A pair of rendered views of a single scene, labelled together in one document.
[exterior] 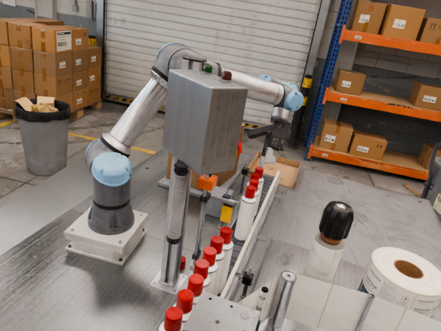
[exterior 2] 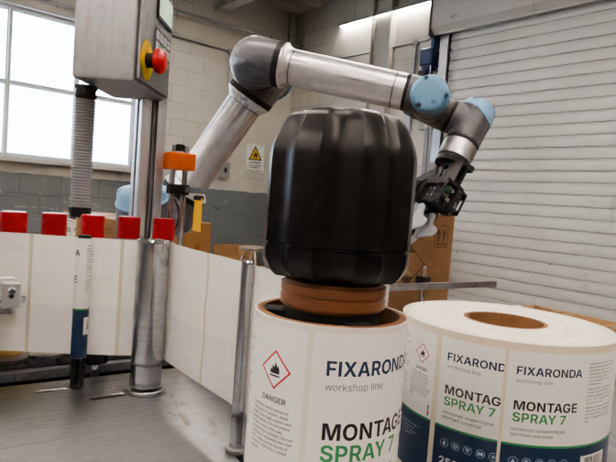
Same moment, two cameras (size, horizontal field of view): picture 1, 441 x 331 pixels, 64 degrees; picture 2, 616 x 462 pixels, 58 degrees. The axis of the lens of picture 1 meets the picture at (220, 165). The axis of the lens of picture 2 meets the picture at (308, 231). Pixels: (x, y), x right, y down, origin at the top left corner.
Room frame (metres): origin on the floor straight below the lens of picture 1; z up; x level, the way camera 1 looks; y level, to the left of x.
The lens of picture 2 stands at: (0.29, -0.78, 1.13)
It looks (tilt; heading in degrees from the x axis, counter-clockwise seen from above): 3 degrees down; 41
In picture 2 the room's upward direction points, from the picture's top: 4 degrees clockwise
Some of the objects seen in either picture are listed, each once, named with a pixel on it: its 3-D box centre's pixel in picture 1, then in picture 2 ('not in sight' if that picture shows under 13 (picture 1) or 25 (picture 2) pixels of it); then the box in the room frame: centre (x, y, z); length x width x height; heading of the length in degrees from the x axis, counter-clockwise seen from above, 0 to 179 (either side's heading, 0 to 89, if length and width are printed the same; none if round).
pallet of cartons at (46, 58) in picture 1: (50, 70); not in sight; (4.51, 2.36, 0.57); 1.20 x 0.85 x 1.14; 174
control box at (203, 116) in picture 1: (202, 119); (127, 31); (0.77, 0.06, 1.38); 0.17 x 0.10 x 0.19; 41
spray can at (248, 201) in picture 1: (245, 213); not in sight; (1.06, -0.11, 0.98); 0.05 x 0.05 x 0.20
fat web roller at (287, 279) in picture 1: (280, 305); (148, 315); (0.67, -0.20, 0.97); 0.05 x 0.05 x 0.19
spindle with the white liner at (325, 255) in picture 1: (326, 249); not in sight; (0.85, -0.34, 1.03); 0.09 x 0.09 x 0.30
